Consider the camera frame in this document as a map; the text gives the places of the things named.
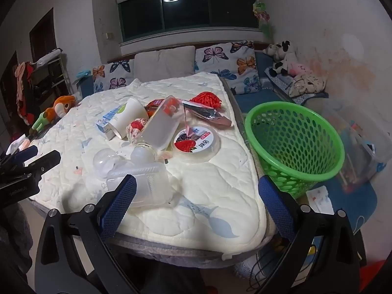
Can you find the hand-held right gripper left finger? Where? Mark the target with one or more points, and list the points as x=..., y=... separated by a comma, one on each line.
x=119, y=208

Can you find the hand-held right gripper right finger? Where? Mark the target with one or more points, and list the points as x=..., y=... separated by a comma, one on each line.
x=275, y=205

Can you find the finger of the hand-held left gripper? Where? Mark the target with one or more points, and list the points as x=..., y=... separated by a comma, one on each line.
x=26, y=154
x=46, y=162

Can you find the green plastic basket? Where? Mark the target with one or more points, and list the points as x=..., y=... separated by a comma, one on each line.
x=291, y=141

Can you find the white paper cup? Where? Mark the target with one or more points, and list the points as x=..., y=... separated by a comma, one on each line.
x=131, y=113

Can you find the red foam fruit net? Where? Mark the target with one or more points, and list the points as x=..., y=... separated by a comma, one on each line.
x=205, y=99

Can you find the white paper leaflet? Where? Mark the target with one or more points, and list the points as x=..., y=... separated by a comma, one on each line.
x=320, y=199

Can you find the clear plastic dome lid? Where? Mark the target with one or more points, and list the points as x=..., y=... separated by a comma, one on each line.
x=105, y=160

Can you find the orange plush toy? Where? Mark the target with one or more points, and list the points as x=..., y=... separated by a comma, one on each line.
x=61, y=105

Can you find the red pink hanging clothes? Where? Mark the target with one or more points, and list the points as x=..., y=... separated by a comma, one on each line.
x=24, y=92

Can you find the white quilted blanket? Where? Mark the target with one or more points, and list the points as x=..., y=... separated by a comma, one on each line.
x=214, y=183

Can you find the blue white milk carton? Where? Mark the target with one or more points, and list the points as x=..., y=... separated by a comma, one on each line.
x=105, y=122

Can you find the blue round stool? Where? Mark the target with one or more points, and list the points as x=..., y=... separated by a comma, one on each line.
x=352, y=202

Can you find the red white candy wrapper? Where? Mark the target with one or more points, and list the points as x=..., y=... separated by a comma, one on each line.
x=136, y=127

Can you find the metal shelf rack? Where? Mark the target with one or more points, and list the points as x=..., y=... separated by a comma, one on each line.
x=49, y=70

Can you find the round strawberry label tub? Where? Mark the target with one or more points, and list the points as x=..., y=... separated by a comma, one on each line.
x=190, y=144

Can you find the clear plastic storage box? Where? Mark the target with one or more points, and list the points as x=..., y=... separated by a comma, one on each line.
x=358, y=147

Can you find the orange snack packet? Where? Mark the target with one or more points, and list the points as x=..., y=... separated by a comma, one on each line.
x=151, y=105

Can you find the blue bed sheet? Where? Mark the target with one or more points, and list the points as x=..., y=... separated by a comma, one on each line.
x=260, y=98

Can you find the small butterfly print pillow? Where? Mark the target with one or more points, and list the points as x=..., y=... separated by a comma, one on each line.
x=113, y=73

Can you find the silver foil wrapper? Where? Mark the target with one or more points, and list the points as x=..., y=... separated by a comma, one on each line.
x=202, y=111

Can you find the dark wooden door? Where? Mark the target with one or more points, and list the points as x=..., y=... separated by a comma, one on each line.
x=43, y=36

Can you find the beige spotted cloth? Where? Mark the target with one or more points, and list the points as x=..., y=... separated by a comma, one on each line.
x=309, y=84

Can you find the pink plush toy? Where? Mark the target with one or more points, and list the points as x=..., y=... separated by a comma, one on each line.
x=298, y=69

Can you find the large butterfly print pillow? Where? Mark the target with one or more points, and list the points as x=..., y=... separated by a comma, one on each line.
x=226, y=64

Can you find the black white cow plush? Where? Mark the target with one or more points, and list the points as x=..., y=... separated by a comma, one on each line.
x=283, y=55

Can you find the grey pillow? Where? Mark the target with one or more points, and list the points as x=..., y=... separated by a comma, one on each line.
x=165, y=64

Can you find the hanging flower decoration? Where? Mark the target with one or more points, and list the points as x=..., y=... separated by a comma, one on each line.
x=263, y=18

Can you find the dark window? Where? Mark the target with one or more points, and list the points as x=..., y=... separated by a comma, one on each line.
x=183, y=12

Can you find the wall light switch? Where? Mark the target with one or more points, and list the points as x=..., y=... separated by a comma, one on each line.
x=109, y=35

